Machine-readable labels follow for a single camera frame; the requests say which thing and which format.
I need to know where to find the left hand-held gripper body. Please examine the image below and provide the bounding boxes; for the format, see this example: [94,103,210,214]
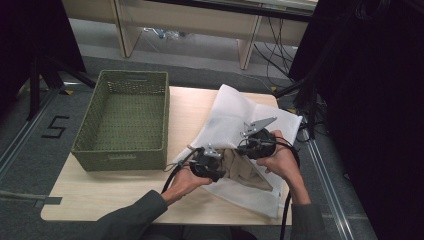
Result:
[189,143,228,183]

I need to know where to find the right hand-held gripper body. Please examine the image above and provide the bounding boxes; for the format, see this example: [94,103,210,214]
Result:
[236,116,278,160]

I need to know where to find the beige garment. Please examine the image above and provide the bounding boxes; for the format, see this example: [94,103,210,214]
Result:
[219,148,273,192]

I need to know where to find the white mesh laundry bag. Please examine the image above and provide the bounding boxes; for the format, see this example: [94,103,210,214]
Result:
[173,83,304,219]

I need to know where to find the green woven basket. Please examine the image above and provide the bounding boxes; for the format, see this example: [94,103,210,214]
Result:
[70,69,170,172]

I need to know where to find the person's right hand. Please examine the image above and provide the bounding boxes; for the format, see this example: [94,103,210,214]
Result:
[255,129,303,188]

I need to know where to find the person's left hand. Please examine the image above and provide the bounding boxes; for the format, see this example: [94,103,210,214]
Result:
[164,164,214,205]

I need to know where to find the black metal stand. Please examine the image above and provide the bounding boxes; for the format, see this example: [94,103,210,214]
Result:
[26,54,98,121]
[274,76,318,140]

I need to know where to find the black curtain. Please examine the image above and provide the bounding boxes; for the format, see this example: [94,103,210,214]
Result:
[0,0,87,114]
[288,0,424,240]

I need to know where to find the clear plastic wrap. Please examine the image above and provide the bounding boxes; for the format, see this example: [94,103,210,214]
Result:
[143,27,186,41]

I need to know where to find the grey floor strip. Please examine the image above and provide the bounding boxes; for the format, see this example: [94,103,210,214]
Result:
[0,189,63,208]

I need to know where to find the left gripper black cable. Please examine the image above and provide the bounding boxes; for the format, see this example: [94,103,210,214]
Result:
[161,148,202,195]

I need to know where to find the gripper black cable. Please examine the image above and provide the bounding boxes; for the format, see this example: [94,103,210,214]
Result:
[273,135,302,240]
[161,148,202,195]

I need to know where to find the metal floor rail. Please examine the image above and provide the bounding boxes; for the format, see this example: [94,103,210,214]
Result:
[298,113,355,240]
[0,88,61,179]

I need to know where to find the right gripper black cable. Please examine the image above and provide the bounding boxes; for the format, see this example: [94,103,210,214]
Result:
[273,135,302,240]

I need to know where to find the black floor cables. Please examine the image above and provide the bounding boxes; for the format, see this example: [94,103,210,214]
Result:
[253,16,329,144]

